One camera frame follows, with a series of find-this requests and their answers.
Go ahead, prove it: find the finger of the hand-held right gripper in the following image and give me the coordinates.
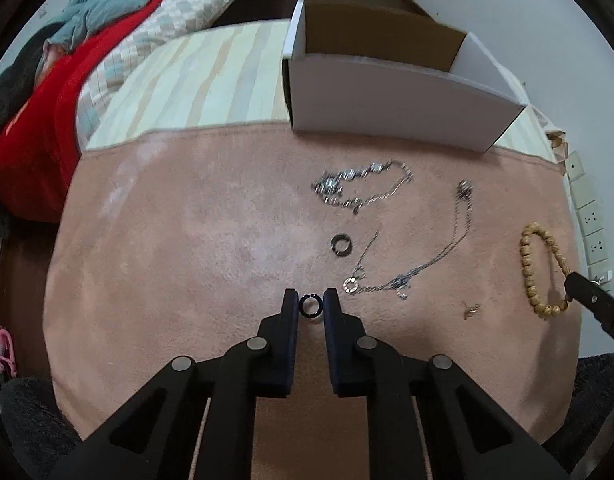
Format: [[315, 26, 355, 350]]
[[564, 272, 614, 354]]

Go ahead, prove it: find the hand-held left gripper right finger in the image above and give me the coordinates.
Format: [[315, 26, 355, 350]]
[[323, 288, 570, 480]]

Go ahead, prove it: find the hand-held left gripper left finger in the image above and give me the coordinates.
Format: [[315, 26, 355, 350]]
[[46, 288, 300, 480]]

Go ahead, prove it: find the wooden bead bracelet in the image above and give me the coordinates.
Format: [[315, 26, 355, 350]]
[[520, 223, 574, 320]]

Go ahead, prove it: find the white cardboard box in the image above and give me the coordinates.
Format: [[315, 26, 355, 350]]
[[280, 0, 529, 154]]

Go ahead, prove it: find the white power strip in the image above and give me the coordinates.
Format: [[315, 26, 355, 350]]
[[563, 152, 614, 292]]

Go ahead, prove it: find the pink fuzzy mat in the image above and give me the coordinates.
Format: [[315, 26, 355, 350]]
[[41, 121, 588, 480]]

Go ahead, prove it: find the striped beige sheet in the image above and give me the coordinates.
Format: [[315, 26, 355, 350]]
[[84, 19, 558, 163]]

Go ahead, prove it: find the pink plastic clip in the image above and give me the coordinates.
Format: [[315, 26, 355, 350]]
[[0, 326, 19, 376]]

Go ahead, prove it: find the dark grey fuzzy cloth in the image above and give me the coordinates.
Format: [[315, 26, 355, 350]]
[[0, 375, 83, 480]]

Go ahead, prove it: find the red cloth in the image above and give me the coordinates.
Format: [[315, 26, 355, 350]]
[[0, 0, 185, 223]]

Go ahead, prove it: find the checkered quilt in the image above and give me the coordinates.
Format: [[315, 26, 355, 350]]
[[75, 0, 278, 136]]

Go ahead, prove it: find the silver ring pendant necklace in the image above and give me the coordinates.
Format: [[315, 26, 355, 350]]
[[343, 231, 403, 296]]

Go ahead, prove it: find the silver chain bracelet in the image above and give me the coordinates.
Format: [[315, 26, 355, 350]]
[[312, 160, 416, 216]]

